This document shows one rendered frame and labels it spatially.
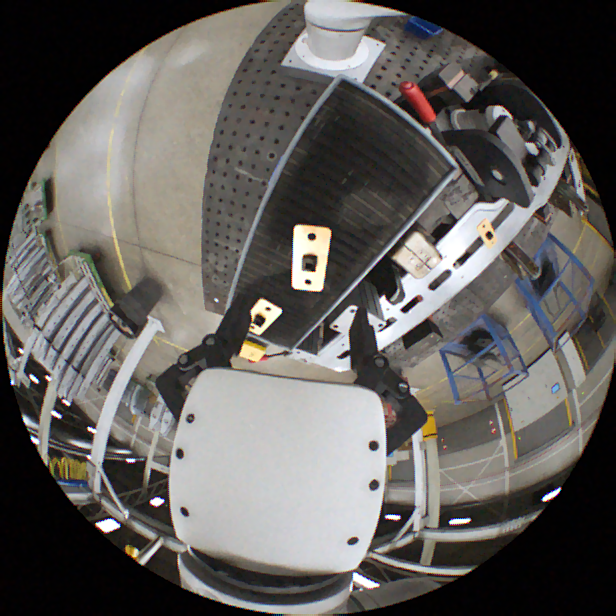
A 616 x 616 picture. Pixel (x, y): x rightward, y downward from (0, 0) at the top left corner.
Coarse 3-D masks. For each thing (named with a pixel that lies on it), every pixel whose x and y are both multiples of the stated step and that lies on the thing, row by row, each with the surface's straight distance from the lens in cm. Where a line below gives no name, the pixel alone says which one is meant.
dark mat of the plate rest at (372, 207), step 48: (336, 96) 19; (336, 144) 18; (384, 144) 19; (288, 192) 19; (336, 192) 18; (384, 192) 19; (288, 240) 20; (336, 240) 20; (384, 240) 21; (240, 288) 26; (288, 288) 24; (336, 288) 23; (288, 336) 32
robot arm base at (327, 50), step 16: (320, 32) 51; (336, 32) 50; (352, 32) 50; (304, 48) 67; (320, 48) 59; (336, 48) 57; (352, 48) 59; (320, 64) 63; (336, 64) 64; (352, 64) 64
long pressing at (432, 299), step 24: (528, 144) 62; (552, 168) 75; (480, 216) 48; (528, 216) 64; (456, 240) 46; (504, 240) 58; (480, 264) 55; (408, 288) 48; (456, 288) 55; (384, 312) 51; (408, 312) 54; (432, 312) 58; (336, 336) 57; (384, 336) 60; (336, 360) 70
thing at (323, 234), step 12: (300, 228) 19; (312, 228) 19; (324, 228) 19; (300, 240) 20; (324, 240) 19; (300, 252) 20; (312, 252) 20; (324, 252) 20; (300, 264) 21; (312, 264) 21; (324, 264) 21; (300, 276) 22; (312, 276) 22; (300, 288) 23; (312, 288) 23
